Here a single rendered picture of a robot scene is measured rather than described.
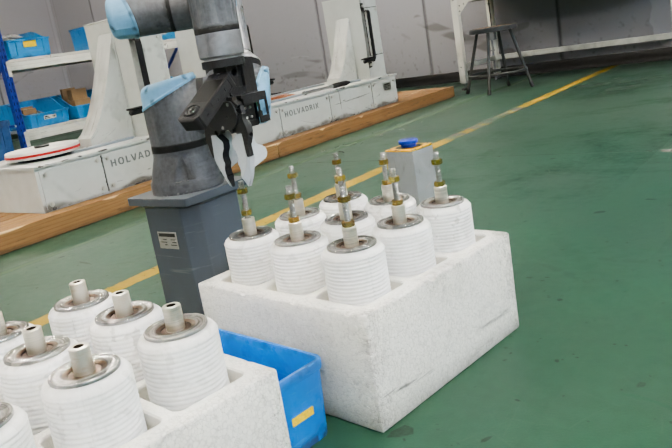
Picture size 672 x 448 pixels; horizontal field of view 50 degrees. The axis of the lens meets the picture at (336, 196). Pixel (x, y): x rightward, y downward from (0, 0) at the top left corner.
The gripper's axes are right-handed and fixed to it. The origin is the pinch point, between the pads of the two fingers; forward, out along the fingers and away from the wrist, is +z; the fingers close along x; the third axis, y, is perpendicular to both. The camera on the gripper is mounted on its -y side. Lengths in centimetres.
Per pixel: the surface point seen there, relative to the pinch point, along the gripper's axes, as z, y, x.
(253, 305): 18.9, -7.8, -6.2
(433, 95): 29, 360, 159
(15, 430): 11, -55, -21
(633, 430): 35, 2, -61
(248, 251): 11.5, -3.2, -2.7
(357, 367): 25.2, -10.5, -27.2
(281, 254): 10.8, -5.5, -12.1
